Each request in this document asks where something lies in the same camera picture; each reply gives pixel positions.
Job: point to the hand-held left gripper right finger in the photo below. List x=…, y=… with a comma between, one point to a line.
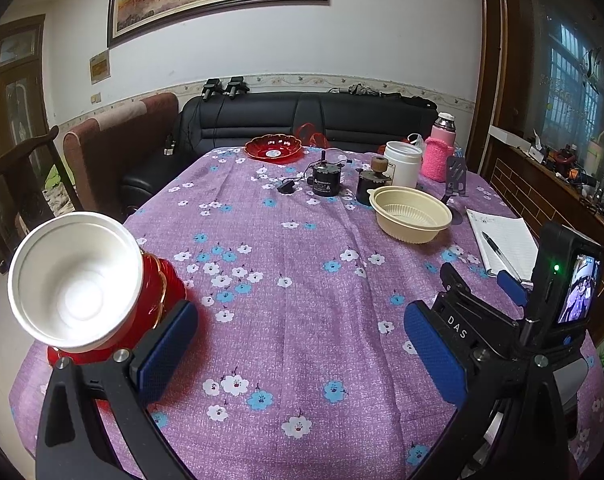
x=434, y=350

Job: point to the beige plastic bowl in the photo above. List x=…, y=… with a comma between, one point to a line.
x=412, y=215

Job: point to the white notebook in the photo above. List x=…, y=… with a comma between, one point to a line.
x=512, y=240

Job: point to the black leather sofa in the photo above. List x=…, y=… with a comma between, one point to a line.
x=262, y=115

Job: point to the brown motor with wooden cap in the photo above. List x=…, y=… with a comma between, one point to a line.
x=369, y=185

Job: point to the black pen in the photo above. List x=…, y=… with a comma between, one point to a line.
x=502, y=257

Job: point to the wooden glass door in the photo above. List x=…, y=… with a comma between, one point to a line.
x=12, y=100

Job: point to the patterned blanket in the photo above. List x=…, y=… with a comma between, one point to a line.
x=54, y=190

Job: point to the grey phone stand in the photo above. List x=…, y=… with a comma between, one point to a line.
x=456, y=175

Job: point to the white plastic bag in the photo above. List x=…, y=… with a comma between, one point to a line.
x=416, y=140

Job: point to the yellow wall plaque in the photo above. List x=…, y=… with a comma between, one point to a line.
x=100, y=67

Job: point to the wooden sideboard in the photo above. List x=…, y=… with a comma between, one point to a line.
x=522, y=185

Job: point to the purple floral tablecloth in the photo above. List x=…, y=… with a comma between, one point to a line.
x=307, y=270

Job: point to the dark wooden chair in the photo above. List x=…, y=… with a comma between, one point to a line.
x=12, y=180

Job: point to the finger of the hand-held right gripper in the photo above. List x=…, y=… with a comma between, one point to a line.
x=457, y=285
x=512, y=287

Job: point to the black motor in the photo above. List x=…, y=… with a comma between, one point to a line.
x=327, y=177

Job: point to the pink covered thermos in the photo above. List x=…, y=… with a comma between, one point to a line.
x=438, y=157

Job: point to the black device on sofa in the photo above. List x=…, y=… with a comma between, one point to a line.
x=212, y=89
x=235, y=86

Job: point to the large red scalloped plate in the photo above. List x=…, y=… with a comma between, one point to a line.
x=82, y=357

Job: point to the wall socket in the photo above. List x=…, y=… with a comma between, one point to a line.
x=96, y=98

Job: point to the white jar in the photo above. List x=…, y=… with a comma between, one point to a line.
x=402, y=165

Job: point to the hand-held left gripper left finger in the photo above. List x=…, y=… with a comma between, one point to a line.
x=167, y=345

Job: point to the brown armchair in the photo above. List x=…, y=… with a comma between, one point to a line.
x=112, y=150

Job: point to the red scalloped dish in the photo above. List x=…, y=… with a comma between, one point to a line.
x=272, y=149

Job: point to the wooden door frame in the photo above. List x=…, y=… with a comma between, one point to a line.
x=502, y=60

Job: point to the white bowl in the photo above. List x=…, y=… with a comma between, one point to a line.
x=82, y=290

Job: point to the small black adapter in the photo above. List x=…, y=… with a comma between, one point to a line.
x=285, y=187

